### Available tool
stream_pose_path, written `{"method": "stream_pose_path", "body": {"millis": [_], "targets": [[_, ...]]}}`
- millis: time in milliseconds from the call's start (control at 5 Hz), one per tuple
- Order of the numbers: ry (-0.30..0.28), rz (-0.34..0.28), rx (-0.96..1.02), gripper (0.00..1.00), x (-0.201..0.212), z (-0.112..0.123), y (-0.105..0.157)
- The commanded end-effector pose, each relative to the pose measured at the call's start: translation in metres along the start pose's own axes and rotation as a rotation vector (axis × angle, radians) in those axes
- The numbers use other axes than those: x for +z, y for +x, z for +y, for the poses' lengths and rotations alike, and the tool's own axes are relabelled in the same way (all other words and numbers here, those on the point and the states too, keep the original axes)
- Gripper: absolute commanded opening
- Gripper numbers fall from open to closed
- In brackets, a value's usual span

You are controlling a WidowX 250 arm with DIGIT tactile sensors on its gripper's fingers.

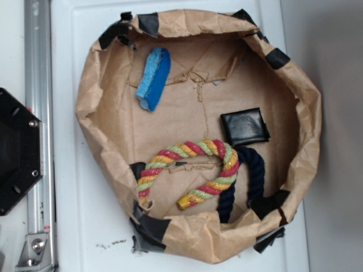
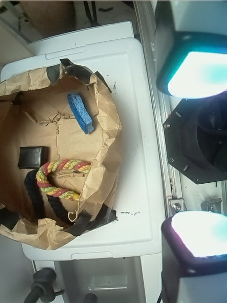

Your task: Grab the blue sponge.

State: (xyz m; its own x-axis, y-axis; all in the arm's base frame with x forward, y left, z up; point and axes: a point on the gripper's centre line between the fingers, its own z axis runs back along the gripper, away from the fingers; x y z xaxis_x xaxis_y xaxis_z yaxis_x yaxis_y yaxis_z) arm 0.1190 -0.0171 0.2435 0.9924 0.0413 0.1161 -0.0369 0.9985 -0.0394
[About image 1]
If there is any blue sponge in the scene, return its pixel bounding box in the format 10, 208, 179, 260
136, 48, 171, 112

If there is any brown paper bag bin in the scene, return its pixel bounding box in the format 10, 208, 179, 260
75, 10, 322, 264

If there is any black leather wallet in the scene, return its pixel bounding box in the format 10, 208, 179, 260
220, 108, 270, 147

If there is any multicolour twisted rope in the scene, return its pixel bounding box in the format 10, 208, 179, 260
137, 138, 240, 211

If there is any dark navy twisted rope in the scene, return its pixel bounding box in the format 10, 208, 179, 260
217, 146, 266, 224

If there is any aluminium extrusion rail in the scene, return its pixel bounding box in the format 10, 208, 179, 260
24, 1, 58, 271

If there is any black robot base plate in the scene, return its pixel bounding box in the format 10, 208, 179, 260
0, 88, 43, 216

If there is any metal corner bracket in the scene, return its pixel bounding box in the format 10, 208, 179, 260
15, 233, 53, 271

